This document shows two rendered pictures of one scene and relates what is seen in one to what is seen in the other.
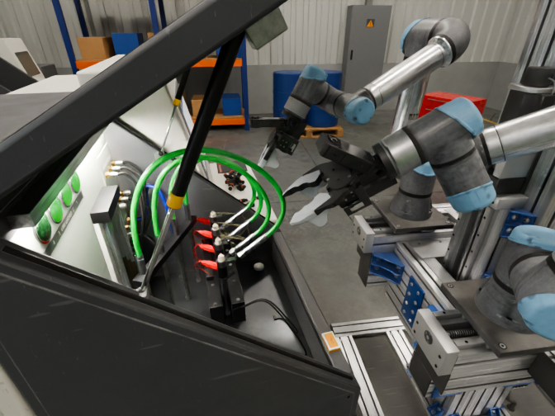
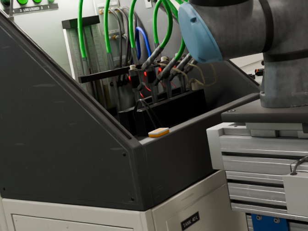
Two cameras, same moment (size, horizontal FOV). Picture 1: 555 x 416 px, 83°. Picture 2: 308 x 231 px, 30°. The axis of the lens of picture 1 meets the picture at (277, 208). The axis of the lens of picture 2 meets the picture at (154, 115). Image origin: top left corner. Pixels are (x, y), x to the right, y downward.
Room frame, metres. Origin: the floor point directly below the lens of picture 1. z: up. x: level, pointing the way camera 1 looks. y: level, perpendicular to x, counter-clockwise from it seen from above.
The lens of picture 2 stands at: (-0.30, -1.32, 1.24)
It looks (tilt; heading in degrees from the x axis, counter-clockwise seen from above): 9 degrees down; 55
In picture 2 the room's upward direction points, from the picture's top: 10 degrees counter-clockwise
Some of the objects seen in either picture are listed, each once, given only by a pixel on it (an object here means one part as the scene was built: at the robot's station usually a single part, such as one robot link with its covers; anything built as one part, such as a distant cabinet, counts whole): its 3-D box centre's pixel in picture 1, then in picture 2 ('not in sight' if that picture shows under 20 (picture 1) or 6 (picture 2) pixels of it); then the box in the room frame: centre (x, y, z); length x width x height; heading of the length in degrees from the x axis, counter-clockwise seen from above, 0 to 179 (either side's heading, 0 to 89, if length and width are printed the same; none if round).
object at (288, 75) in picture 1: (305, 102); not in sight; (5.77, -0.51, 0.51); 1.20 x 0.85 x 1.02; 96
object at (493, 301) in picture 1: (515, 294); (296, 74); (0.56, -0.58, 1.09); 0.15 x 0.15 x 0.10
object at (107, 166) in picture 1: (121, 198); (115, 36); (0.84, 0.47, 1.21); 0.13 x 0.03 x 0.31; 15
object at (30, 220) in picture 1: (76, 153); not in sight; (0.61, 0.41, 1.43); 0.54 x 0.03 x 0.02; 15
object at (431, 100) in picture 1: (443, 128); not in sight; (4.44, -2.35, 0.43); 0.70 x 0.46 x 0.86; 33
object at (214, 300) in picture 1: (222, 283); (167, 121); (0.80, 0.19, 0.91); 0.34 x 0.10 x 0.15; 15
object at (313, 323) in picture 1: (301, 303); (209, 141); (0.74, -0.08, 0.87); 0.62 x 0.04 x 0.16; 15
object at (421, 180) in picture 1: (418, 170); not in sight; (1.06, -0.51, 1.20); 0.13 x 0.12 x 0.14; 21
